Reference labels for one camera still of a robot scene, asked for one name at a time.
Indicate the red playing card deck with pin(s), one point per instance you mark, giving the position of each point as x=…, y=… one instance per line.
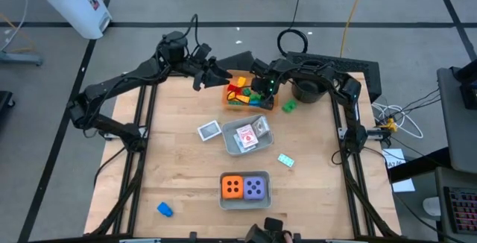
x=247, y=135

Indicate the silver arm base bracket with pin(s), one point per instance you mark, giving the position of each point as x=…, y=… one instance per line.
x=143, y=131
x=341, y=133

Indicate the grey plastic bin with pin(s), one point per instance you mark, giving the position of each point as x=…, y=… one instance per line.
x=229, y=146
x=246, y=204

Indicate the orange foam die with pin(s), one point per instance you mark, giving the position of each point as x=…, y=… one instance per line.
x=232, y=187

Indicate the black handheld device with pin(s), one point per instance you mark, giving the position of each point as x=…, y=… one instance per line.
x=274, y=224

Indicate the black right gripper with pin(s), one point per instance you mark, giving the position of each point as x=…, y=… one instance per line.
x=264, y=86

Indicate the orange plastic bin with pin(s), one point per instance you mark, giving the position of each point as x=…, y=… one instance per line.
x=225, y=101

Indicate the black table clamp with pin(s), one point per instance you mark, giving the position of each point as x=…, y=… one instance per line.
x=297, y=237
x=192, y=236

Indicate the yellow studded brick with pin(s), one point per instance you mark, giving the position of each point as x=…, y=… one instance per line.
x=243, y=99

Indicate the purple foam die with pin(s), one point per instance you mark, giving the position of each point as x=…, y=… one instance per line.
x=254, y=188

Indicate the small dark green brick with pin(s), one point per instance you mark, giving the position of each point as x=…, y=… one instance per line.
x=246, y=91

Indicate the blue rounded toy block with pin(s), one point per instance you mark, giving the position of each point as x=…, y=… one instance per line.
x=164, y=209

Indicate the black aluminium table frame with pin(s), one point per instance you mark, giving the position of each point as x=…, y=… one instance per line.
x=153, y=101

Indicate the blue toy brick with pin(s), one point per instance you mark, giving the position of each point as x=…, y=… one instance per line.
x=255, y=103

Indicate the white paper sheet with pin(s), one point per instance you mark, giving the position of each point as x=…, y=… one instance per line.
x=395, y=157
x=404, y=185

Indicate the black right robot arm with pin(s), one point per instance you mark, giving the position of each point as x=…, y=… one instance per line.
x=350, y=94

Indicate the person's hand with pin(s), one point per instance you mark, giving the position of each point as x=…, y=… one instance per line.
x=287, y=238

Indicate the black keyboard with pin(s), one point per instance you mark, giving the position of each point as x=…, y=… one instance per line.
x=462, y=209

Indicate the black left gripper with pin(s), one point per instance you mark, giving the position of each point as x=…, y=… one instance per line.
x=201, y=60

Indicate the grey table foot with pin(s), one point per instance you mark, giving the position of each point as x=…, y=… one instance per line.
x=18, y=58

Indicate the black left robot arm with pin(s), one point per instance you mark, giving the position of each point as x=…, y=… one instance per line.
x=112, y=82

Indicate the grey-brown playing card deck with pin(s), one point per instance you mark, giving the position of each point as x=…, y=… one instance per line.
x=260, y=126

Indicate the red brick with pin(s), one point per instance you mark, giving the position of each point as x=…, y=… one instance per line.
x=233, y=87

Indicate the white trash can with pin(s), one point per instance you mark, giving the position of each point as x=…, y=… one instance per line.
x=71, y=0

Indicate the grey computer mouse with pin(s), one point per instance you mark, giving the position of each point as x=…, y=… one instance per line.
x=431, y=205

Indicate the teal playing card deck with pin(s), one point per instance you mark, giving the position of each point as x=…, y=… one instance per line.
x=237, y=142

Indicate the yellow rounded toy block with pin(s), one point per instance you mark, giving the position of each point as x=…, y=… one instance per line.
x=231, y=95

